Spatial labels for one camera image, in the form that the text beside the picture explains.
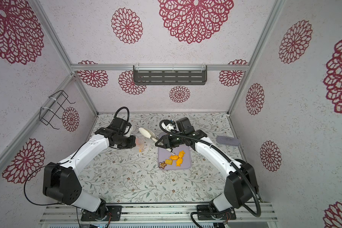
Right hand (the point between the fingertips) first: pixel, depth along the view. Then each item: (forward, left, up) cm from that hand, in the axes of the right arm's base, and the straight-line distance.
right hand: (157, 143), depth 75 cm
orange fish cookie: (+1, -12, -23) cm, 26 cm away
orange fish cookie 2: (+3, -9, -21) cm, 23 cm away
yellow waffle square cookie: (0, -5, -22) cm, 23 cm away
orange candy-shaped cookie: (+6, -13, -21) cm, 26 cm away
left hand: (+4, +14, -9) cm, 18 cm away
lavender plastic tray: (+5, -2, -22) cm, 22 cm away
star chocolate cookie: (-2, -1, -21) cm, 22 cm away
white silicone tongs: (+4, +5, +3) cm, 7 cm away
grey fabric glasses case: (+17, -46, -21) cm, 54 cm away
